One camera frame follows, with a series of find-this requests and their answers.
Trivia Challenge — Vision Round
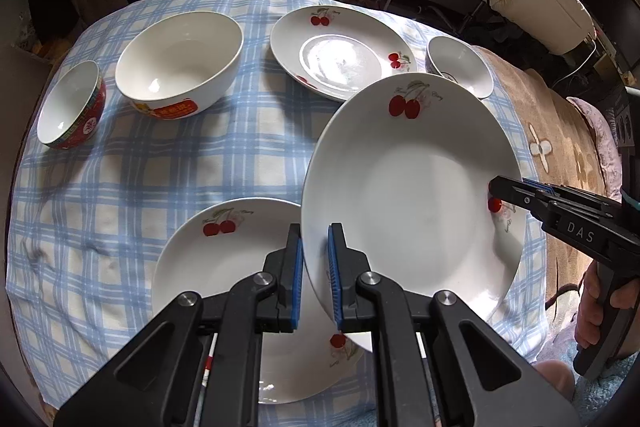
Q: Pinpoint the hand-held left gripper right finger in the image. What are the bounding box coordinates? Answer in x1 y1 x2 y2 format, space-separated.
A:
327 223 588 427

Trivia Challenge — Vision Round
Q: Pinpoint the pink cloth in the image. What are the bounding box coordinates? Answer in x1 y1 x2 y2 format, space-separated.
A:
570 97 623 208

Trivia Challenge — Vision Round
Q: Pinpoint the white cherry print plate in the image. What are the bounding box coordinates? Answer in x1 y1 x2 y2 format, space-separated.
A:
151 197 368 405
270 5 418 102
301 74 527 354

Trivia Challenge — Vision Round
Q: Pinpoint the large white bowl red label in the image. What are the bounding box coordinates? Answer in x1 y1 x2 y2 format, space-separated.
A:
115 12 244 120

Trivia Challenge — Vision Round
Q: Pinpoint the person's right hand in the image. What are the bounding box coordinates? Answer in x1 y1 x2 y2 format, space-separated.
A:
580 267 640 360

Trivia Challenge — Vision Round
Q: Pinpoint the blue plaid cloth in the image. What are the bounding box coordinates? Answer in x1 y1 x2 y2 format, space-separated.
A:
5 0 551 427

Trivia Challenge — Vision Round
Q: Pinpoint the small white bowl round mark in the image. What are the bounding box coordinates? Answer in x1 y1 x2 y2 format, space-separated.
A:
426 36 495 100

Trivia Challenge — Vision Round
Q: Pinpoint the person's leg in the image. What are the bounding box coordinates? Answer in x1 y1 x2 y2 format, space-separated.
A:
532 359 576 403

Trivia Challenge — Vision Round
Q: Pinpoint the small red patterned bowl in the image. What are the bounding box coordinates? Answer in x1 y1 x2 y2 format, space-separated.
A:
36 60 107 151

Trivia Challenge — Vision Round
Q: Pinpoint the brown fleece blanket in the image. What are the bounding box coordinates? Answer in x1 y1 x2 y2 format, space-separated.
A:
470 44 616 343

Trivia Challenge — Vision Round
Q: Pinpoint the light blue fluffy mat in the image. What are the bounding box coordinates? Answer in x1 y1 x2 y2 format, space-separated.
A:
535 337 640 427

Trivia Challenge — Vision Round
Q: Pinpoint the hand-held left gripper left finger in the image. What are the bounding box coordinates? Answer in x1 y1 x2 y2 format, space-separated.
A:
55 223 305 427

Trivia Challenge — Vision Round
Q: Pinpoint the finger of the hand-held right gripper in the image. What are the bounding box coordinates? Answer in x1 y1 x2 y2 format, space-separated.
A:
522 178 626 214
487 175 556 222

